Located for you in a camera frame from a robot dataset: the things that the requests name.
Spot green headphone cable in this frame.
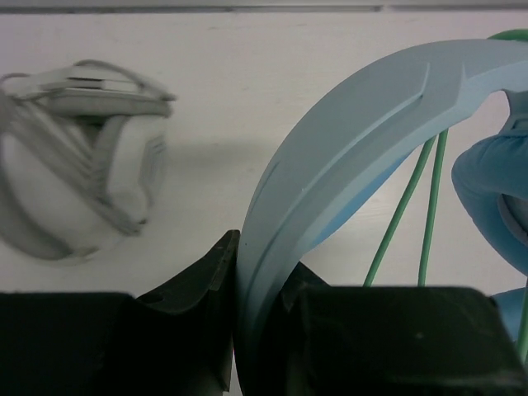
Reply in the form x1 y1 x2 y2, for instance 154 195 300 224
362 28 528 368

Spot aluminium table edge rail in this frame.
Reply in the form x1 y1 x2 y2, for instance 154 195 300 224
1 1 527 15

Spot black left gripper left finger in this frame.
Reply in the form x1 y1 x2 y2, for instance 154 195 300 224
1 230 240 395

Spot light blue headphones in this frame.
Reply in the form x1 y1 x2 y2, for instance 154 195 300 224
234 39 527 395

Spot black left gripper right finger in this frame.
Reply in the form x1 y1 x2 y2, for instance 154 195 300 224
278 264 527 395

